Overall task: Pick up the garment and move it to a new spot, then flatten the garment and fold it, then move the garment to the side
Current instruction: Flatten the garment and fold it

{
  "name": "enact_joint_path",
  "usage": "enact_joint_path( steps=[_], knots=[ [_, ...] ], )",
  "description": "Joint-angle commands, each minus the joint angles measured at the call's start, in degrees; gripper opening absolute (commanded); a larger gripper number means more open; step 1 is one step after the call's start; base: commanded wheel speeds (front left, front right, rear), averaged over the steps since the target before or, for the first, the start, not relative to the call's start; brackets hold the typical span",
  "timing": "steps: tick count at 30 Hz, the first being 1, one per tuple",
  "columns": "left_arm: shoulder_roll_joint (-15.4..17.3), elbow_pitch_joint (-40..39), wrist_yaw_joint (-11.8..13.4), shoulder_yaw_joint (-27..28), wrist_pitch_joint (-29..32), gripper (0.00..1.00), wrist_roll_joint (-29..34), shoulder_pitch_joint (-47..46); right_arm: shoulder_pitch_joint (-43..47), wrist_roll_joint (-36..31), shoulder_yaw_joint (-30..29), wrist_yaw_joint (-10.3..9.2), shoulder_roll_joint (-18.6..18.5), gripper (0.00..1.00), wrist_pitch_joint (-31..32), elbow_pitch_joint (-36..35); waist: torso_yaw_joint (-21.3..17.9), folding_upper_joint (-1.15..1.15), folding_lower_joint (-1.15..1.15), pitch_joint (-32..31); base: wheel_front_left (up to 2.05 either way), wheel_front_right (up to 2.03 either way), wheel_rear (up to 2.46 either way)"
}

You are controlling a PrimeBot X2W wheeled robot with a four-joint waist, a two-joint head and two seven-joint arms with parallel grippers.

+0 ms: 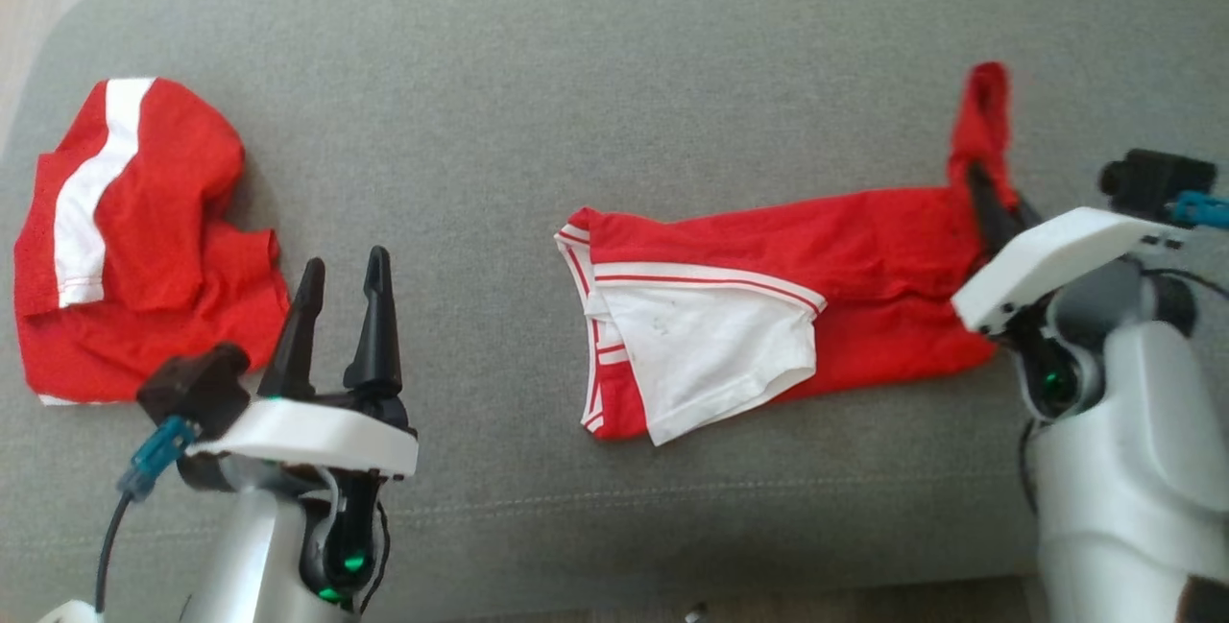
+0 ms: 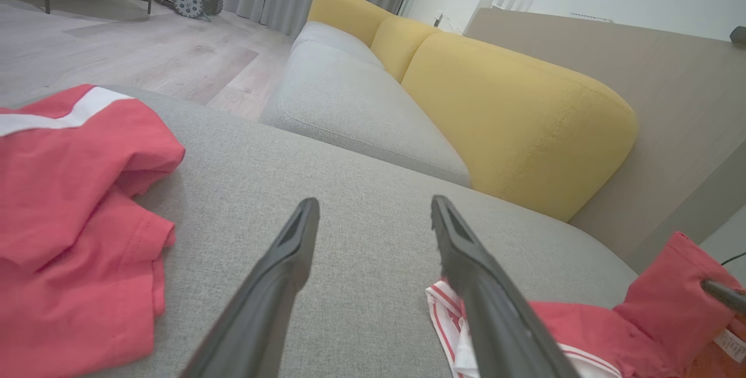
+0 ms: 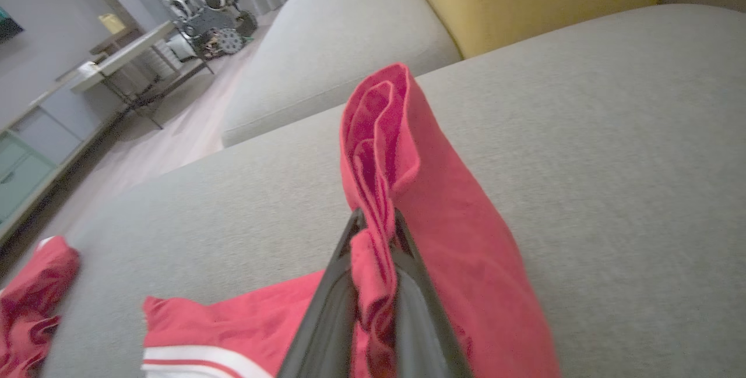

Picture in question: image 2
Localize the grey sofa seat cushion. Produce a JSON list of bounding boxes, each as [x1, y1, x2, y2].
[[259, 40, 471, 188], [291, 21, 386, 70]]

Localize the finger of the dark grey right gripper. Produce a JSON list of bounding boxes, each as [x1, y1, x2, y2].
[[701, 279, 746, 316]]

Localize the taupe low partition panel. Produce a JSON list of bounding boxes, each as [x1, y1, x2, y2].
[[463, 8, 746, 274]]

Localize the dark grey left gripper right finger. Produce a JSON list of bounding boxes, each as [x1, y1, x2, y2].
[[430, 195, 580, 378]]

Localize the red shorts with white stripe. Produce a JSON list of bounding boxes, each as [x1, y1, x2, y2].
[[0, 84, 186, 378]]

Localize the small yellow back cushion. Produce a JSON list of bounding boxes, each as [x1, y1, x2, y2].
[[371, 15, 441, 83], [307, 0, 395, 47]]

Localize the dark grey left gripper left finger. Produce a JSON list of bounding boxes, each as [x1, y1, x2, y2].
[[181, 197, 320, 378]]

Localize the large yellow back cushion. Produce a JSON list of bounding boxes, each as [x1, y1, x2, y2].
[[401, 31, 639, 222]]

